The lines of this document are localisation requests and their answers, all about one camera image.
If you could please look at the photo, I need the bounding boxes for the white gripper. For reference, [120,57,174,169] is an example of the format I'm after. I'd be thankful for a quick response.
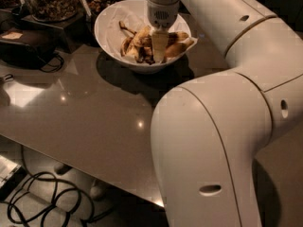
[148,0,179,62]

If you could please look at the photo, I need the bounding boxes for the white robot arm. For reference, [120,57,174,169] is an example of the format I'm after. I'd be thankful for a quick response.
[148,0,303,227]

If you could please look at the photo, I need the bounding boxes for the yellow banana right side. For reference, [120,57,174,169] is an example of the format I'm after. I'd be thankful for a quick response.
[165,39,194,58]

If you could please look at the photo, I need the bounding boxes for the upright spotted banana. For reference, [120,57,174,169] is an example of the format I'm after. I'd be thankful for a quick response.
[126,26,152,63]

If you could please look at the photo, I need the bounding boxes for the small banana left side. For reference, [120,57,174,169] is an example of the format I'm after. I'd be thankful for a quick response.
[120,37,133,57]

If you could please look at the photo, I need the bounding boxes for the white paper bowl liner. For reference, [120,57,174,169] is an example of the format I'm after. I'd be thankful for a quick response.
[103,0,199,61]

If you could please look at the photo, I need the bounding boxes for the white ceramic bowl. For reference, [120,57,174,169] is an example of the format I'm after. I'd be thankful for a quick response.
[93,0,192,76]

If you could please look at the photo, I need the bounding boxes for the black metal stand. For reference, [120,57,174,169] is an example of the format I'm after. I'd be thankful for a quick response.
[21,10,93,54]

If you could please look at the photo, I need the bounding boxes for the black device with label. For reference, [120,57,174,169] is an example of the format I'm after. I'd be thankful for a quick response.
[0,27,56,69]

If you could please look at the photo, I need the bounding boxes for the metal clip table edge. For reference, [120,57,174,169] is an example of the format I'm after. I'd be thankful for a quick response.
[0,74,14,83]

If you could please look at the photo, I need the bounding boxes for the white shoe right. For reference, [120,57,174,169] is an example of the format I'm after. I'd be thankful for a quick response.
[89,179,109,201]

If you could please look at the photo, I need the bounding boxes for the grey box on floor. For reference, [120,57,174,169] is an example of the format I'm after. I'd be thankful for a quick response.
[0,155,27,201]

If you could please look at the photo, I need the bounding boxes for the black cable on table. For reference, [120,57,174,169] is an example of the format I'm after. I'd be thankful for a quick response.
[37,52,65,74]

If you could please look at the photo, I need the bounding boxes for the black coiled floor cable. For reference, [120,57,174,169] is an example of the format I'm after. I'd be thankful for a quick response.
[6,145,122,227]

